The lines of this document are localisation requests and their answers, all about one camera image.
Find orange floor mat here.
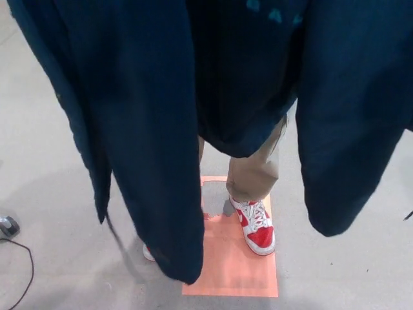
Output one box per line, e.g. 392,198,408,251
181,175,279,287

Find khaki trousers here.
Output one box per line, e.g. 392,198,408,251
196,105,298,203

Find black basketball print shirt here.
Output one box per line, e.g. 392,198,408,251
186,0,306,160

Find red and white sneaker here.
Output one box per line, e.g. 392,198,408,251
228,195,276,257
143,243,157,262

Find black floor cable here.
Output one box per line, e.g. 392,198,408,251
0,238,35,310

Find dark teal coat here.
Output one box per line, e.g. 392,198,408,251
6,0,413,285

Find grey caster foot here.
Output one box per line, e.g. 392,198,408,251
0,214,21,240

